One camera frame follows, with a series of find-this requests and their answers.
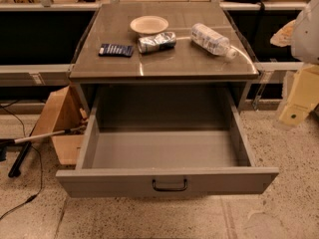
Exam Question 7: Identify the brown cardboard box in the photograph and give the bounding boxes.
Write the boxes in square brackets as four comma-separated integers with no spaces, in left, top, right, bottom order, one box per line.
[32,87,87,165]

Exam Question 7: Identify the white paper bowl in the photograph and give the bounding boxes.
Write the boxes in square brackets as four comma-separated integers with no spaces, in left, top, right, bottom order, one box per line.
[130,16,168,36]

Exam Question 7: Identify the clear plastic water bottle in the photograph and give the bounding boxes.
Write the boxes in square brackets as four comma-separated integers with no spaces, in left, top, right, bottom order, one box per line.
[190,23,237,60]

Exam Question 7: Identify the black floor cable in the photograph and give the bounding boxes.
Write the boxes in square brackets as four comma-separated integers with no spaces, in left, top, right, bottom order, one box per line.
[0,100,44,221]

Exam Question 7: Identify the silver blue redbull can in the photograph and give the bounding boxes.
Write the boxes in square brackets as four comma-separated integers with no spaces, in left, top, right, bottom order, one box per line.
[138,32,176,54]

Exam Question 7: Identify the open grey top drawer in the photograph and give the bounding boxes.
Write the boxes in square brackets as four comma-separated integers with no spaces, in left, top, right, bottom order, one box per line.
[57,85,279,197]

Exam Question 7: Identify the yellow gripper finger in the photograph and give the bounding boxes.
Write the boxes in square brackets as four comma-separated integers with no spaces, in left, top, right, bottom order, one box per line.
[274,64,319,129]
[270,20,295,47]

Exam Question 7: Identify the dark blue snack packet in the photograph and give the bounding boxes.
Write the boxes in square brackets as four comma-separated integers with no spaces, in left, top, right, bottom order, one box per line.
[99,44,134,58]

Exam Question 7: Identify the white black pole tool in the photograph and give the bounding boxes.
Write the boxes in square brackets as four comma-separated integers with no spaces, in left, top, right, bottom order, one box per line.
[0,125,86,177]

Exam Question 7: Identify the grey metal cabinet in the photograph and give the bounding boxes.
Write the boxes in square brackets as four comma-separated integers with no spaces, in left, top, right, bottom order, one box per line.
[69,1,260,118]

